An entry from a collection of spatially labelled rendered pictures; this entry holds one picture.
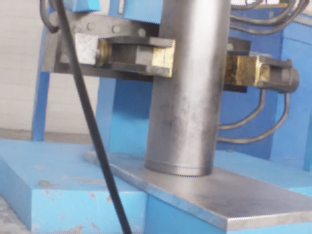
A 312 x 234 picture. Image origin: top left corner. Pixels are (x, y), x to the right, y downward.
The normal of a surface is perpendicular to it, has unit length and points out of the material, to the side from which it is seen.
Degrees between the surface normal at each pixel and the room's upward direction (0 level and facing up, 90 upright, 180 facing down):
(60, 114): 90
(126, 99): 90
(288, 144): 90
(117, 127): 90
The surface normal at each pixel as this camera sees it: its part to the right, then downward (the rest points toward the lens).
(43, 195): 0.47, 0.11
